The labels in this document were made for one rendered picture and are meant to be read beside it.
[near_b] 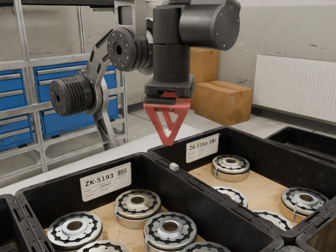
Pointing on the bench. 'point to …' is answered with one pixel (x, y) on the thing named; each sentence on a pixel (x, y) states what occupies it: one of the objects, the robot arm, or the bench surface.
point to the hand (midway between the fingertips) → (170, 133)
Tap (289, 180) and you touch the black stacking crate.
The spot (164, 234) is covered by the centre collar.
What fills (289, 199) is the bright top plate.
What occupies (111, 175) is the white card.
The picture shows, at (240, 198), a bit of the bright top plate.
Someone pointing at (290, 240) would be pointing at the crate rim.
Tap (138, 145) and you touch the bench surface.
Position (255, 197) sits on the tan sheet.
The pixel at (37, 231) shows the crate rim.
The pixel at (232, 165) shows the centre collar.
